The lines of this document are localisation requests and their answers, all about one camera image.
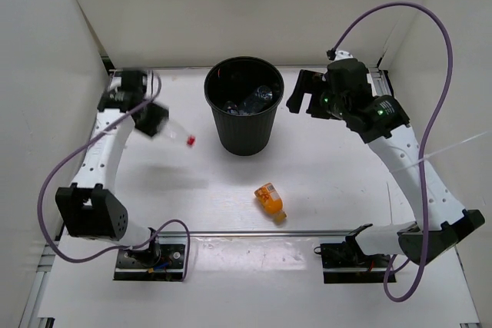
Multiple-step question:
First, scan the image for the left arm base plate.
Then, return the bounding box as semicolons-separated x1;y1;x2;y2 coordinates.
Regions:
113;234;189;282

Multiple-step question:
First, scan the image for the red label water bottle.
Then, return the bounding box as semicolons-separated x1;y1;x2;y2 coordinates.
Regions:
161;120;196;147

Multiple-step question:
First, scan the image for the orange juice bottle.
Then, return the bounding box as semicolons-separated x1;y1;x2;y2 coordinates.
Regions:
254;183;287;224

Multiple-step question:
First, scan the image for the clear bottle colourful label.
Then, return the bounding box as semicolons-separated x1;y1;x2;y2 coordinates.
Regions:
222;101;249;116

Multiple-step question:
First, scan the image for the white zip tie right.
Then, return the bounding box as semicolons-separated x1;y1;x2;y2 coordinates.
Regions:
391;131;491;174

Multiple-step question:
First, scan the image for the black plastic waste bin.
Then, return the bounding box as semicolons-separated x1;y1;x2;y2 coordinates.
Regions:
204;56;284;156

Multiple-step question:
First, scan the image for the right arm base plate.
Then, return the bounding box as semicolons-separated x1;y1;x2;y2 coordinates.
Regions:
313;242;390;284

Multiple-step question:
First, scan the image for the clear unlabelled plastic bottle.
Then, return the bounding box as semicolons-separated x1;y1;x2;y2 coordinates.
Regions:
238;85;273;114

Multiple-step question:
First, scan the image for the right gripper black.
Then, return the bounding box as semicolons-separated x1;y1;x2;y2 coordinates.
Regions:
286;71;350;121

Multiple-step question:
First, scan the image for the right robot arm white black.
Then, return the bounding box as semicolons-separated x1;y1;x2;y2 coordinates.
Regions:
287;58;485;267

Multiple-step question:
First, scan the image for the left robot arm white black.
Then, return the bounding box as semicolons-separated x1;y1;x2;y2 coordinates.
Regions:
55;70;169;267

